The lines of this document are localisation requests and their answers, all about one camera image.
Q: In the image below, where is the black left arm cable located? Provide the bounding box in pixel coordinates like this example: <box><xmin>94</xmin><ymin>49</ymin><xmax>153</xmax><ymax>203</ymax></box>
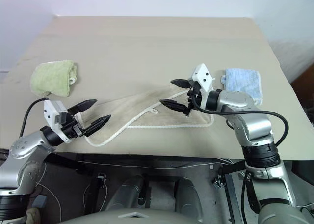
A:
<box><xmin>19</xmin><ymin>97</ymin><xmax>51</xmax><ymax>138</ymax></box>

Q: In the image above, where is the beige towel with white trim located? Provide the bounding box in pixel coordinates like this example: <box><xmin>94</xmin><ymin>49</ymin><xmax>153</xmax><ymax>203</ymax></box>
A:
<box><xmin>80</xmin><ymin>84</ymin><xmax>214</xmax><ymax>148</ymax></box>

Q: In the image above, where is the folded blue towel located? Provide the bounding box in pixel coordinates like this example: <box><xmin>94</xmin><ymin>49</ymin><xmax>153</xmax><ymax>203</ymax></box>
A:
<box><xmin>220</xmin><ymin>67</ymin><xmax>263</xmax><ymax>106</ymax></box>

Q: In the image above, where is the dark object beside table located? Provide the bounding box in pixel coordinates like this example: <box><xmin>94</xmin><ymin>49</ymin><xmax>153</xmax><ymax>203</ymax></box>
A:
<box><xmin>303</xmin><ymin>90</ymin><xmax>314</xmax><ymax>128</ymax></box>

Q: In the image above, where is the brown wooden furniture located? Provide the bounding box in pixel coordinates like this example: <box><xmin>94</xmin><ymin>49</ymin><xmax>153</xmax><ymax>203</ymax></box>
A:
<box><xmin>288</xmin><ymin>61</ymin><xmax>314</xmax><ymax>88</ymax></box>

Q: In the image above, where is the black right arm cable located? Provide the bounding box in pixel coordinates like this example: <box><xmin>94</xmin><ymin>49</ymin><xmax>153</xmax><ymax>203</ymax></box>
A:
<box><xmin>192</xmin><ymin>86</ymin><xmax>289</xmax><ymax>146</ymax></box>

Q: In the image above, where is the black table frame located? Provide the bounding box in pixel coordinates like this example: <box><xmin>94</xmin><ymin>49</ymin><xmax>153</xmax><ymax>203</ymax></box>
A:
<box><xmin>44</xmin><ymin>152</ymin><xmax>246</xmax><ymax>177</ymax></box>

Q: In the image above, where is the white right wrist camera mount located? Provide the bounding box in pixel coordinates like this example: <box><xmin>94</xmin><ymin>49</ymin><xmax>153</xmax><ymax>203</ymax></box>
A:
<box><xmin>188</xmin><ymin>63</ymin><xmax>217</xmax><ymax>110</ymax></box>

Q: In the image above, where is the small grey box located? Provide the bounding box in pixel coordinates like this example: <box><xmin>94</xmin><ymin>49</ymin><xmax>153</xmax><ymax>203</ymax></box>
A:
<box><xmin>32</xmin><ymin>195</ymin><xmax>48</xmax><ymax>209</ymax></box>

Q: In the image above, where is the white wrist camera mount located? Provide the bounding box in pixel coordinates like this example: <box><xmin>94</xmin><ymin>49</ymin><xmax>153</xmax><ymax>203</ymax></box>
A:
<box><xmin>188</xmin><ymin>63</ymin><xmax>217</xmax><ymax>110</ymax></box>
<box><xmin>43</xmin><ymin>99</ymin><xmax>84</xmax><ymax>144</ymax></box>

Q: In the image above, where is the folded green towel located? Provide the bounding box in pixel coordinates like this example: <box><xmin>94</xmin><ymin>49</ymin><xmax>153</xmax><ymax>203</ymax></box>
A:
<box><xmin>29</xmin><ymin>59</ymin><xmax>79</xmax><ymax>98</ymax></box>

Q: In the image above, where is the grey rounded robot leg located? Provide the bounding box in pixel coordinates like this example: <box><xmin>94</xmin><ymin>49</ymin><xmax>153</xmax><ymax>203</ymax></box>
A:
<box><xmin>105</xmin><ymin>176</ymin><xmax>146</xmax><ymax>214</ymax></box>
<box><xmin>175</xmin><ymin>177</ymin><xmax>209</xmax><ymax>217</ymax></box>

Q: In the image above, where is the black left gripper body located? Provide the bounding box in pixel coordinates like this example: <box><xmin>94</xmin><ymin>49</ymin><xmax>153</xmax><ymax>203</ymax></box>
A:
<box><xmin>60</xmin><ymin>115</ymin><xmax>87</xmax><ymax>139</ymax></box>

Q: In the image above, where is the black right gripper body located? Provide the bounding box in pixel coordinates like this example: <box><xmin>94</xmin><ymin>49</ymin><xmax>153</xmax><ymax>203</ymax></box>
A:
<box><xmin>185</xmin><ymin>80</ymin><xmax>205</xmax><ymax>117</ymax></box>

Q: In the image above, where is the light grey robot torso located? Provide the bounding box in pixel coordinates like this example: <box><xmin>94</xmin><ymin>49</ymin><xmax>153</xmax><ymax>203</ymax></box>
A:
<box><xmin>58</xmin><ymin>208</ymin><xmax>216</xmax><ymax>224</ymax></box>

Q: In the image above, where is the thin white cord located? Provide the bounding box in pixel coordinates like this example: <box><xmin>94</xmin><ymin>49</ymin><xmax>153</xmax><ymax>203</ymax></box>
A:
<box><xmin>78</xmin><ymin>159</ymin><xmax>244</xmax><ymax>172</ymax></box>

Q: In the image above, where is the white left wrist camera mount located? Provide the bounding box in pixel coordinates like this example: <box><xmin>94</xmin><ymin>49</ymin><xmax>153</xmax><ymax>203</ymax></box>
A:
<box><xmin>43</xmin><ymin>99</ymin><xmax>84</xmax><ymax>144</ymax></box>

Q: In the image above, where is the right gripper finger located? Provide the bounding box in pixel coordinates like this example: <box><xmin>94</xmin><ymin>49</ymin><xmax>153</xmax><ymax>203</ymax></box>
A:
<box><xmin>159</xmin><ymin>99</ymin><xmax>191</xmax><ymax>116</ymax></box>
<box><xmin>171</xmin><ymin>78</ymin><xmax>191</xmax><ymax>89</ymax></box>

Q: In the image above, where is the black hanging cable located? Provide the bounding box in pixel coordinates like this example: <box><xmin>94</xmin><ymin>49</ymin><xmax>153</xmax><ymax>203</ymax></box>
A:
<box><xmin>240</xmin><ymin>172</ymin><xmax>250</xmax><ymax>224</ymax></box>

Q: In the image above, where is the black clamp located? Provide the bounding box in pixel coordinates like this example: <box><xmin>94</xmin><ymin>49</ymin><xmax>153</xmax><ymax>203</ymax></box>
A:
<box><xmin>212</xmin><ymin>168</ymin><xmax>226</xmax><ymax>189</ymax></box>
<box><xmin>96</xmin><ymin>172</ymin><xmax>106</xmax><ymax>189</ymax></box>

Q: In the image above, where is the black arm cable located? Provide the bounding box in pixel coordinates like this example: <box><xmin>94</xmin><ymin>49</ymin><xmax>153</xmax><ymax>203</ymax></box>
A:
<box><xmin>192</xmin><ymin>86</ymin><xmax>289</xmax><ymax>146</ymax></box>
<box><xmin>19</xmin><ymin>97</ymin><xmax>51</xmax><ymax>138</ymax></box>

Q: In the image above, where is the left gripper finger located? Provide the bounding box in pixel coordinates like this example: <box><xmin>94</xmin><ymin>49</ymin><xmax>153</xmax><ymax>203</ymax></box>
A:
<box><xmin>84</xmin><ymin>114</ymin><xmax>112</xmax><ymax>138</ymax></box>
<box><xmin>67</xmin><ymin>99</ymin><xmax>98</xmax><ymax>116</ymax></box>

